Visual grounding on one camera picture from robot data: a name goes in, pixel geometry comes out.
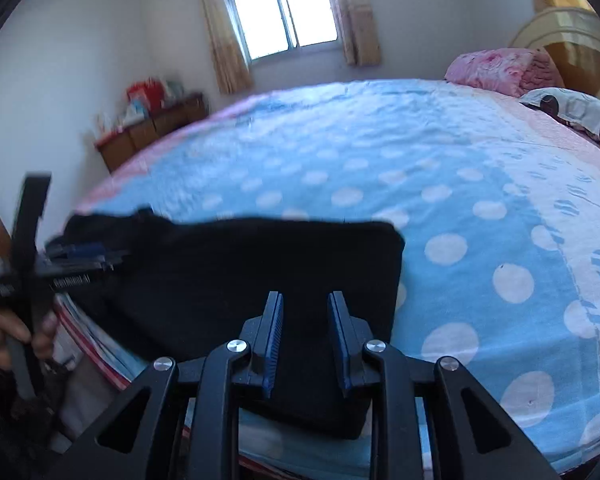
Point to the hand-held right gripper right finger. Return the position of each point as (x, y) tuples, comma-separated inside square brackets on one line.
[(339, 340)]

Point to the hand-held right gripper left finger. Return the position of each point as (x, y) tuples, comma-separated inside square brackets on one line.
[(275, 340)]

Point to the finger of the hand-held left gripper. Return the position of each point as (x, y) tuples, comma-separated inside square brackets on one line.
[(90, 262), (77, 249)]

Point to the black pants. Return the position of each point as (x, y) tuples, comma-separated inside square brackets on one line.
[(240, 270)]

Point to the red striped bed sheet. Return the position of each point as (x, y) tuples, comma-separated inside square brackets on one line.
[(95, 345)]

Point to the wooden desk with drawers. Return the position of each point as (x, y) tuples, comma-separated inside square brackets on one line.
[(145, 132)]

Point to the light blue box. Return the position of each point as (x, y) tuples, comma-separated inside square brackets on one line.
[(134, 111)]

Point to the red box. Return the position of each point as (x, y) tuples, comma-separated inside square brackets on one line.
[(144, 92)]

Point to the blue polka dot blanket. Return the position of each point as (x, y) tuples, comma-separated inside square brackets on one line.
[(380, 170)]

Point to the beige curtain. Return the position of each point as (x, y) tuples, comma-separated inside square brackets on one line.
[(225, 45), (355, 20)]

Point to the window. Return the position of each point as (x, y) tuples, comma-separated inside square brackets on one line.
[(280, 10)]

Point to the pink floral pillow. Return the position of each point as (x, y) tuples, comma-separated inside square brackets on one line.
[(505, 70)]

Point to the white pillow with dark print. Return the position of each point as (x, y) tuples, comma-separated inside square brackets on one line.
[(575, 107)]

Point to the beige bed headboard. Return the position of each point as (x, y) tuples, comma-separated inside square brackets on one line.
[(575, 35)]

